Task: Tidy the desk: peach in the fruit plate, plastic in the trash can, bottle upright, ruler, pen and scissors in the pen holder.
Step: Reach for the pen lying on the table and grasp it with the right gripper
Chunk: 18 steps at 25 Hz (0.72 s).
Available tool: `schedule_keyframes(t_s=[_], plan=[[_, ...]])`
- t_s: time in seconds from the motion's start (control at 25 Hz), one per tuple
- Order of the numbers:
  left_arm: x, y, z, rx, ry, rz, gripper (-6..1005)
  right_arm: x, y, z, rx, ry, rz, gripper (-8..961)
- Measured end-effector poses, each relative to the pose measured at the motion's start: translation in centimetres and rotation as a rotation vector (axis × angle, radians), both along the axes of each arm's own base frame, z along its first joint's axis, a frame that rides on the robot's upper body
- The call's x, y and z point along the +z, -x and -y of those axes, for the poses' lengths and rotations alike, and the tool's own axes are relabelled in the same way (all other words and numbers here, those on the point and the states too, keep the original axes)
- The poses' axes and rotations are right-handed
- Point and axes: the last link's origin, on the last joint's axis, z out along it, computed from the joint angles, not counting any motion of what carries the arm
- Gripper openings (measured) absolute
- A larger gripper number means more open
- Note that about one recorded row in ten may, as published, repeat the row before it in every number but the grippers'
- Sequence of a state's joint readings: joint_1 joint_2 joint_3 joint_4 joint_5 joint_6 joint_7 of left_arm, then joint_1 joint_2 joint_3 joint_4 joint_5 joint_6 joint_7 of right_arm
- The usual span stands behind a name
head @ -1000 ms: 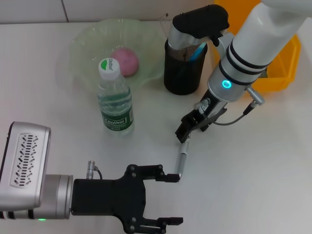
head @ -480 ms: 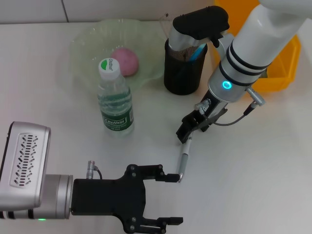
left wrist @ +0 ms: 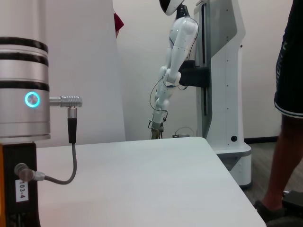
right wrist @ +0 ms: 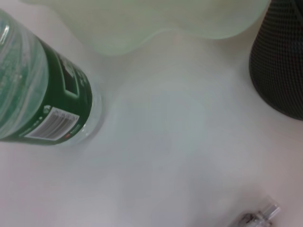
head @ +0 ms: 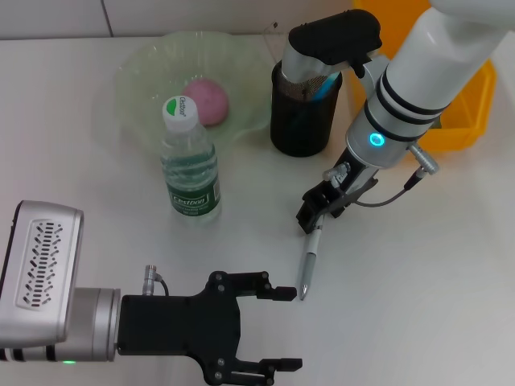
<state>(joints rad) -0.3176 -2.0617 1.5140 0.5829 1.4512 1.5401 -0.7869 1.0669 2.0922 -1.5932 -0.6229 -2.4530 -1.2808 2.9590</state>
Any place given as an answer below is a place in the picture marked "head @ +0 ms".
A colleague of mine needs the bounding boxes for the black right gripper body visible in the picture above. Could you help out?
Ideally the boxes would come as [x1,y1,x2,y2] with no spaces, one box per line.
[321,148,381,218]

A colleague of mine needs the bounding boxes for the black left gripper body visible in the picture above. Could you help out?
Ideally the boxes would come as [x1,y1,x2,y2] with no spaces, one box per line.
[116,269,242,385]

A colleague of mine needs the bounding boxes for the white grey ballpoint pen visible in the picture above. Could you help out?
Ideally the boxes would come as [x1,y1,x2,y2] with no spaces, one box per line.
[299,224,325,302]

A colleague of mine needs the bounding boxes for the blue plastic scissors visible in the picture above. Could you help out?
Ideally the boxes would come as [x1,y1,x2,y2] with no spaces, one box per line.
[313,72,343,101]

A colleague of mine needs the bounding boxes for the clear green-label water bottle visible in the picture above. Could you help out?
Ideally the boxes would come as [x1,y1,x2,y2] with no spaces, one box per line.
[160,95,222,226]

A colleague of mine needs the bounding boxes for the pink peach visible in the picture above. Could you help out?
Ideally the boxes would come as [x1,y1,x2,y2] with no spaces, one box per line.
[183,79,231,128]

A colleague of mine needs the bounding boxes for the black mesh pen holder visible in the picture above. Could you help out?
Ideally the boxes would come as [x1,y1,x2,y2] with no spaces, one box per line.
[270,60,344,158]

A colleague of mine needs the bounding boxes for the green glass fruit plate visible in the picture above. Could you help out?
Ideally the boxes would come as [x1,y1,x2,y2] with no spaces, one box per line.
[114,31,271,162]

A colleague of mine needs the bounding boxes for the yellow plastic bin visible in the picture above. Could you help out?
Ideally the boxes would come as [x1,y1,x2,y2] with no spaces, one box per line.
[349,0,498,154]

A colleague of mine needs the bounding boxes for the left gripper connector cable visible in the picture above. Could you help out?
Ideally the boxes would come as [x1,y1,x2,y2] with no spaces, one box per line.
[143,264,170,298]

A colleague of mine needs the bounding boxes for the gripper connector cable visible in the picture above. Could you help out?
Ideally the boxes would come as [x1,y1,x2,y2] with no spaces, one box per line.
[323,144,442,208]
[143,264,170,298]

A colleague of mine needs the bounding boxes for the right gripper connector cable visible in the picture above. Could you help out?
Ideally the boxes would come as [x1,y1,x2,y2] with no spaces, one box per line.
[323,144,442,208]

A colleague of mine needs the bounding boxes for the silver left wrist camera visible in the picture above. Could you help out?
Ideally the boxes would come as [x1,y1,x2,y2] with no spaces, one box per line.
[0,199,84,349]

